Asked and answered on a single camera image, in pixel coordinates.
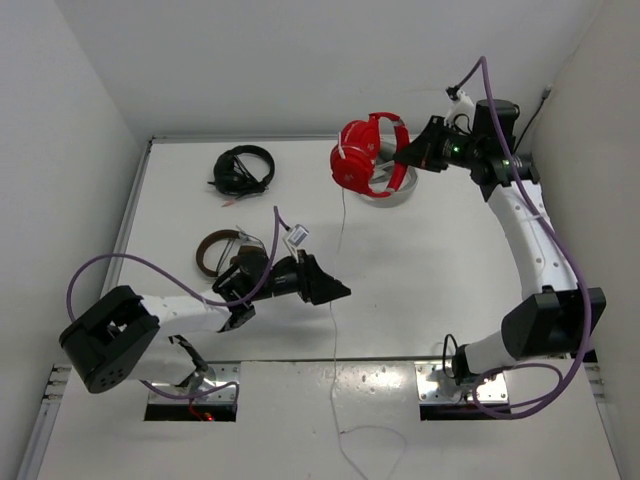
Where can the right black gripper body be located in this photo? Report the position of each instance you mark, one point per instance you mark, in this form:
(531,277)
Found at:
(446,146)

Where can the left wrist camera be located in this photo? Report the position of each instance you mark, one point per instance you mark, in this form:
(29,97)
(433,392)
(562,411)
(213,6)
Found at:
(296,235)

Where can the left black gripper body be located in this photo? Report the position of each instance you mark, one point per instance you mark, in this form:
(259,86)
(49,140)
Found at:
(299,276)

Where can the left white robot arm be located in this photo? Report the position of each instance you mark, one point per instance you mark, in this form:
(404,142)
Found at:
(129,336)

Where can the grey white headphones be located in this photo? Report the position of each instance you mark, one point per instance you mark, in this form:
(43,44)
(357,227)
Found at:
(383,168)

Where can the metal base plate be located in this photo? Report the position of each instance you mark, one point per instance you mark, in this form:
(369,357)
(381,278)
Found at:
(435,388)
(220,382)

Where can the black headphones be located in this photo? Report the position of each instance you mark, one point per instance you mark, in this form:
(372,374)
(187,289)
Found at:
(233,179)

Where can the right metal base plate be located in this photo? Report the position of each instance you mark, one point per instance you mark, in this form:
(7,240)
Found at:
(435,388)

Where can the red headphones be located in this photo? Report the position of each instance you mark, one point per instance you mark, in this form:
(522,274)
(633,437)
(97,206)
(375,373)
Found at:
(352,158)

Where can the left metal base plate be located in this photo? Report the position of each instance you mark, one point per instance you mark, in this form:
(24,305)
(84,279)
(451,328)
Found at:
(220,382)

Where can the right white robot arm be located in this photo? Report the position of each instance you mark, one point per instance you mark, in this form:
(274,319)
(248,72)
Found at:
(550,319)

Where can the brown silver headphones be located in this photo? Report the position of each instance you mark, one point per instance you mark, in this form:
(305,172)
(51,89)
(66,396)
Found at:
(231,243)

